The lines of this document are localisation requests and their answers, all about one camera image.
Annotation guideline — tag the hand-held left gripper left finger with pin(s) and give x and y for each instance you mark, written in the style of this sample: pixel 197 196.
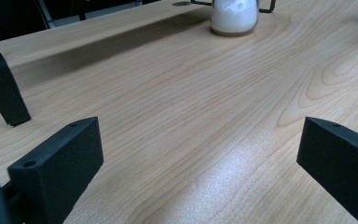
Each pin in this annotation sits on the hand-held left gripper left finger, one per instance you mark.
pixel 59 165

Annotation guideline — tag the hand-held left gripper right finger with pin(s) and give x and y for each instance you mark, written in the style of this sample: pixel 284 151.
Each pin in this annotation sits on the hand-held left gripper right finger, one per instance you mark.
pixel 338 158

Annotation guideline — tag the black metal stand leg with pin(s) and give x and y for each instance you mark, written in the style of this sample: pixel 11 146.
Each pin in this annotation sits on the black metal stand leg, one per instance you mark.
pixel 0 84

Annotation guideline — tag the glass jar of white powder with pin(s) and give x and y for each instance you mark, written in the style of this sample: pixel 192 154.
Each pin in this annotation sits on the glass jar of white powder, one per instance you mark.
pixel 233 17

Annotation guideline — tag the grey metal frame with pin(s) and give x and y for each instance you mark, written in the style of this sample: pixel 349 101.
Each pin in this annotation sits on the grey metal frame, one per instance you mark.
pixel 90 12

